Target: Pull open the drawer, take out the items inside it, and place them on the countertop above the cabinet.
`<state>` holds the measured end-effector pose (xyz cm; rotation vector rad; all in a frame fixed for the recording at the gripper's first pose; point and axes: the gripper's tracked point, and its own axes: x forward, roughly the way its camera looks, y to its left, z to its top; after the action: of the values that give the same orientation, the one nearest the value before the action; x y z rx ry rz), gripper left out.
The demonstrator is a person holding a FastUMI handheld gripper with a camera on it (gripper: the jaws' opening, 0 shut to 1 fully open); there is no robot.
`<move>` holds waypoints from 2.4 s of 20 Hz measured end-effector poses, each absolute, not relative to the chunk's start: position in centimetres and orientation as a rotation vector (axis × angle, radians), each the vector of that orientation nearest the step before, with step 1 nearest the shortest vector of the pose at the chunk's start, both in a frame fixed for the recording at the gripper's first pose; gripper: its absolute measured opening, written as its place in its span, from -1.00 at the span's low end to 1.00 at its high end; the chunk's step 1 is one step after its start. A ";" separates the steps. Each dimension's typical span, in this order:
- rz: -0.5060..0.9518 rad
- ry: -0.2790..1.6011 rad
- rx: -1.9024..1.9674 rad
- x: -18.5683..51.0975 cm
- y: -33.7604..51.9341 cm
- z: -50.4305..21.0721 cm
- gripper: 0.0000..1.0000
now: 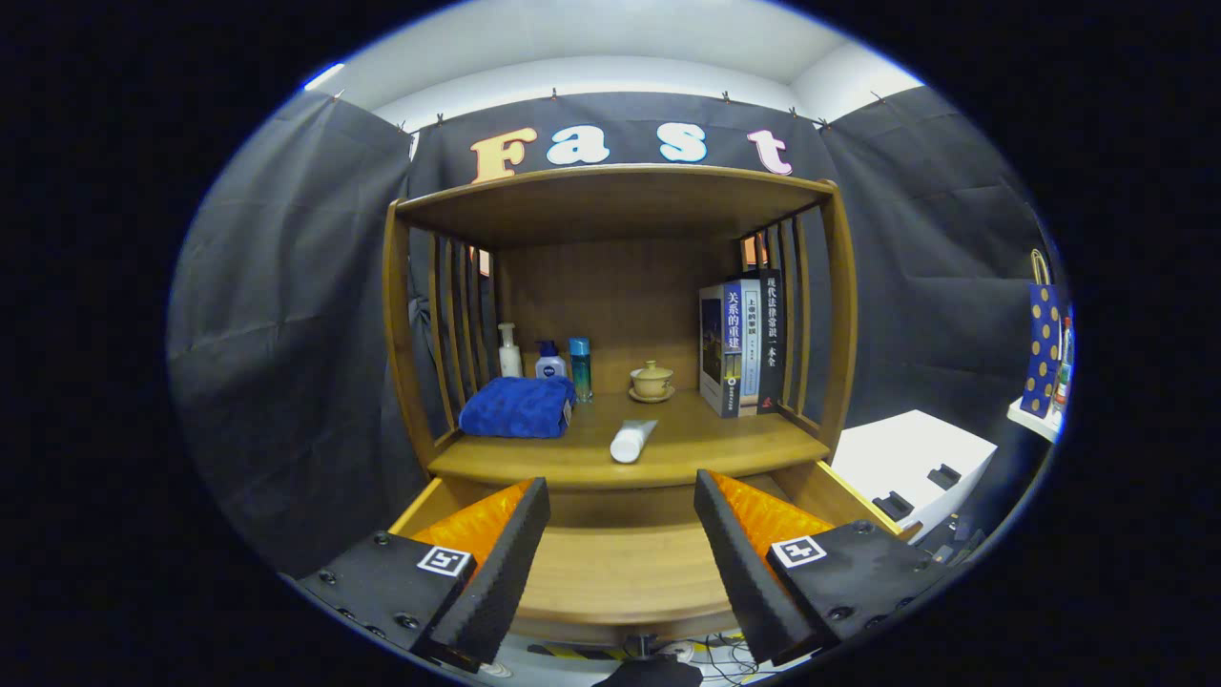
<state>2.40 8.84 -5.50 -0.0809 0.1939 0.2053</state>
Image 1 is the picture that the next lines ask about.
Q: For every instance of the wooden drawer with black knob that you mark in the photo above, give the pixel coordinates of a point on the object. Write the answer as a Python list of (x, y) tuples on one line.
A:
[(620, 572)]

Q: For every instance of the beige lidded tea cup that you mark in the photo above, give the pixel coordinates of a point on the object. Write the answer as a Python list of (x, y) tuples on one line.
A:
[(652, 382)]

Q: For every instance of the black backdrop cloth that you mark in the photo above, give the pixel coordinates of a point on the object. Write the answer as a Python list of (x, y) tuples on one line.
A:
[(286, 286)]

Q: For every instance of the blue folded towel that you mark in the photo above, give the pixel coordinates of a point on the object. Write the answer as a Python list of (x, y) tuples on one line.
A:
[(515, 408)]

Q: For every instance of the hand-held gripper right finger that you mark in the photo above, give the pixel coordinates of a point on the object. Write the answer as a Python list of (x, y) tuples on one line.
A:
[(739, 563)]

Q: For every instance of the teal slim bottle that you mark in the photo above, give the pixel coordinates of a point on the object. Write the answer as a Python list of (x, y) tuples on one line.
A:
[(580, 367)]

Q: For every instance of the wooden countertop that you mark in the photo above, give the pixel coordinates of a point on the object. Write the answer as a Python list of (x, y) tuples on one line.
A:
[(687, 439)]

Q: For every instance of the black spine book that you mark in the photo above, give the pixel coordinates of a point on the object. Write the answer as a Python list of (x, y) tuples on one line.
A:
[(772, 334)]

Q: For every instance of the white storage box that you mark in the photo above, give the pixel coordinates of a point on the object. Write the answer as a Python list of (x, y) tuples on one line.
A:
[(906, 453)]

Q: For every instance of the blue polka dot gift bag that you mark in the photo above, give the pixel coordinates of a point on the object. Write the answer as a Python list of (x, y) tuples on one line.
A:
[(1042, 343)]

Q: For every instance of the white bottle with blue cap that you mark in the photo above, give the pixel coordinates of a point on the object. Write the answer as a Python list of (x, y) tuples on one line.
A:
[(550, 365)]

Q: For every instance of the white tube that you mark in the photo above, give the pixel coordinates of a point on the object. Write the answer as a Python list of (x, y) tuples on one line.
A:
[(631, 442)]

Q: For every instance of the white pump bottle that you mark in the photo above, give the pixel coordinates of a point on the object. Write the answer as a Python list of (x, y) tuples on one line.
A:
[(510, 358)]

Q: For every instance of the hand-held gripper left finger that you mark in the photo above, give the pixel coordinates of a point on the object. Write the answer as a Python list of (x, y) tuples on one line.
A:
[(501, 572)]

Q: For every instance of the white round side table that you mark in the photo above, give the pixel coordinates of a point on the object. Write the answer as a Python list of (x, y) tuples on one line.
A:
[(1035, 420)]

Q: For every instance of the dark desktop computer box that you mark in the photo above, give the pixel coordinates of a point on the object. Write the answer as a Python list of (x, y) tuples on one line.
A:
[(954, 539)]

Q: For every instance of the wooden cabinet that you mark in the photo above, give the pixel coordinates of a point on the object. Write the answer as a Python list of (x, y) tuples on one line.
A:
[(620, 305)]

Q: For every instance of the pale blue spine book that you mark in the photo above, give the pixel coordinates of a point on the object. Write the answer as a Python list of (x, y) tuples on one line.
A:
[(751, 343)]

